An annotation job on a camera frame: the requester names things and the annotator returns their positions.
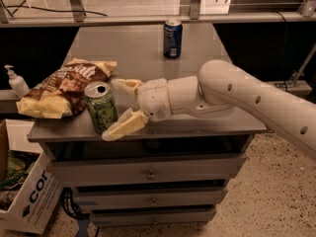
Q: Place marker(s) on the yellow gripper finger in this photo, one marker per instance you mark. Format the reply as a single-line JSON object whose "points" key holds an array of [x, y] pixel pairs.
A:
{"points": [[129, 122], [129, 86]]}

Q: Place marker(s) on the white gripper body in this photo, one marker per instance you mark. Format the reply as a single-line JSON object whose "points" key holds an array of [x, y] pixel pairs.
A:
{"points": [[154, 98]]}

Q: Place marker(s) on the green soda can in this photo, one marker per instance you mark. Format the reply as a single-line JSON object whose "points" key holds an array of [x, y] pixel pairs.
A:
{"points": [[100, 102]]}

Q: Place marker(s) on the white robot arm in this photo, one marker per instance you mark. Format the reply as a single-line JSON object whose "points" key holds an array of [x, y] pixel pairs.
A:
{"points": [[218, 86]]}

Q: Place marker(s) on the blue pepsi can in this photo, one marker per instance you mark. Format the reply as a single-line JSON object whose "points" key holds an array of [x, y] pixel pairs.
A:
{"points": [[173, 30]]}

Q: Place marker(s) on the grey drawer cabinet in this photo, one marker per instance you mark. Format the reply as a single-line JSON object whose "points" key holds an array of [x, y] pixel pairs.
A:
{"points": [[138, 52]]}

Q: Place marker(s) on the brown yellow chip bag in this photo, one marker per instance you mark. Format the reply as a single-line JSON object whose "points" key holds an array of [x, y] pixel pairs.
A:
{"points": [[61, 94]]}

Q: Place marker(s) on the top grey drawer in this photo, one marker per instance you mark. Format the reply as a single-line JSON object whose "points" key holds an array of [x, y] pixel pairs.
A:
{"points": [[148, 170]]}

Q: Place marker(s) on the grey drawer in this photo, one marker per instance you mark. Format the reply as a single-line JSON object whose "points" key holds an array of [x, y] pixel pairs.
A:
{"points": [[152, 217], [148, 170], [150, 198]]}

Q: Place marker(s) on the middle grey drawer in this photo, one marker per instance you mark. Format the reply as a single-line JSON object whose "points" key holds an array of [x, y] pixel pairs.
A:
{"points": [[150, 198]]}

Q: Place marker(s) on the bottom grey drawer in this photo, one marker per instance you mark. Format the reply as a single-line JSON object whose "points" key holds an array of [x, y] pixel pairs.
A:
{"points": [[152, 217]]}

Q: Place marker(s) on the white pump bottle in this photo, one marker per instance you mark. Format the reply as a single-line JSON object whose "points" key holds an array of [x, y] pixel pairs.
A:
{"points": [[17, 82]]}

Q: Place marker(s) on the snack bags in box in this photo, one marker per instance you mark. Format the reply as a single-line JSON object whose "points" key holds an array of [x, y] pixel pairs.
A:
{"points": [[19, 166]]}

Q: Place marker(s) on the white cardboard box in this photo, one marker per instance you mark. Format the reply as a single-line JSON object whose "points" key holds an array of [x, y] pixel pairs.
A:
{"points": [[36, 199]]}

